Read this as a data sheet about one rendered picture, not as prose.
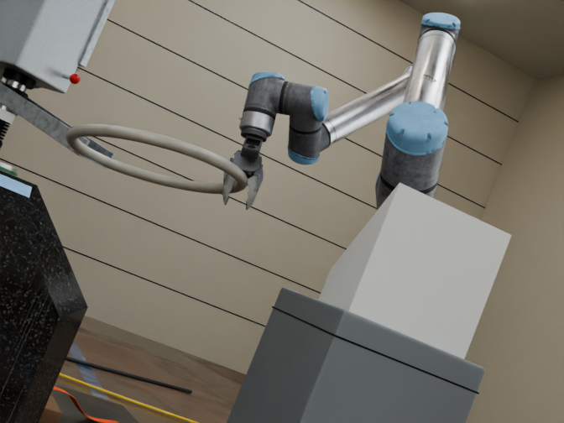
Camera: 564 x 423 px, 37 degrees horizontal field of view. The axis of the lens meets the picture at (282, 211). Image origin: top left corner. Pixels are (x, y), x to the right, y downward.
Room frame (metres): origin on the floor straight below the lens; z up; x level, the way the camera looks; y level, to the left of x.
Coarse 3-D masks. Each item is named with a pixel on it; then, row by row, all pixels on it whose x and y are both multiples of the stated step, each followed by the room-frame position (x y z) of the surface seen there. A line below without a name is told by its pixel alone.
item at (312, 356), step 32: (288, 320) 2.07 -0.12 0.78; (320, 320) 1.90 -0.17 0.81; (352, 320) 1.82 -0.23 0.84; (256, 352) 2.17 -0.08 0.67; (288, 352) 2.00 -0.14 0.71; (320, 352) 1.84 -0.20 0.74; (352, 352) 1.83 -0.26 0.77; (384, 352) 1.86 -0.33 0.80; (416, 352) 1.88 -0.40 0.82; (448, 352) 1.92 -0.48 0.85; (256, 384) 2.10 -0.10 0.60; (288, 384) 1.93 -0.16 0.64; (320, 384) 1.82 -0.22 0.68; (352, 384) 1.84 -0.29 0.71; (384, 384) 1.87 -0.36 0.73; (416, 384) 1.89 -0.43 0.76; (448, 384) 1.92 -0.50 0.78; (256, 416) 2.03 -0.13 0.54; (288, 416) 1.87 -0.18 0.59; (320, 416) 1.83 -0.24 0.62; (352, 416) 1.85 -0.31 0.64; (384, 416) 1.88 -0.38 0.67; (416, 416) 1.90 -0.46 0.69; (448, 416) 1.93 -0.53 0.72
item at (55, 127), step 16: (0, 80) 2.69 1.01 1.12; (0, 96) 2.50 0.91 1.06; (16, 96) 2.46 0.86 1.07; (16, 112) 2.44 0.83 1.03; (32, 112) 2.41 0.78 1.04; (48, 112) 2.54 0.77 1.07; (48, 128) 2.36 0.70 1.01; (64, 128) 2.33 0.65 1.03; (64, 144) 2.31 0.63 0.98; (96, 144) 2.41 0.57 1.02
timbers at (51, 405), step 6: (48, 402) 3.36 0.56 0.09; (54, 402) 3.40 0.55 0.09; (48, 408) 3.27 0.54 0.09; (54, 408) 3.30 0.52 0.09; (42, 414) 3.25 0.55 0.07; (48, 414) 3.26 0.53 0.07; (54, 414) 3.27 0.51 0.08; (60, 414) 3.28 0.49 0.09; (42, 420) 3.26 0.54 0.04; (48, 420) 3.26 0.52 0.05; (54, 420) 3.27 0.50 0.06
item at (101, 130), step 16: (80, 128) 2.04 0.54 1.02; (96, 128) 2.00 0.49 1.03; (112, 128) 1.98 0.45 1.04; (128, 128) 1.97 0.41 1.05; (80, 144) 2.23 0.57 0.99; (160, 144) 1.97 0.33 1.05; (176, 144) 1.97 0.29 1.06; (192, 144) 1.99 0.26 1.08; (96, 160) 2.33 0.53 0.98; (112, 160) 2.37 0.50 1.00; (208, 160) 2.02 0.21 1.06; (224, 160) 2.05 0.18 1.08; (144, 176) 2.42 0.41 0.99; (160, 176) 2.42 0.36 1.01; (240, 176) 2.12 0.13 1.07; (208, 192) 2.39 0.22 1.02
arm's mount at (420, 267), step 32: (416, 192) 1.94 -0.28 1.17; (384, 224) 1.93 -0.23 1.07; (416, 224) 1.95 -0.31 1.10; (448, 224) 1.97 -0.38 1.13; (480, 224) 1.99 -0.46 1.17; (352, 256) 2.03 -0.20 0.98; (384, 256) 1.94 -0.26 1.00; (416, 256) 1.96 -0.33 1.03; (448, 256) 1.98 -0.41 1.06; (480, 256) 2.00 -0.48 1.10; (352, 288) 1.96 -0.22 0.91; (384, 288) 1.95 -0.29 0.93; (416, 288) 1.97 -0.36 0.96; (448, 288) 1.99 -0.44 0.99; (480, 288) 2.01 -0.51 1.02; (384, 320) 1.96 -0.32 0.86; (416, 320) 1.98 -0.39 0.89; (448, 320) 2.00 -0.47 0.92
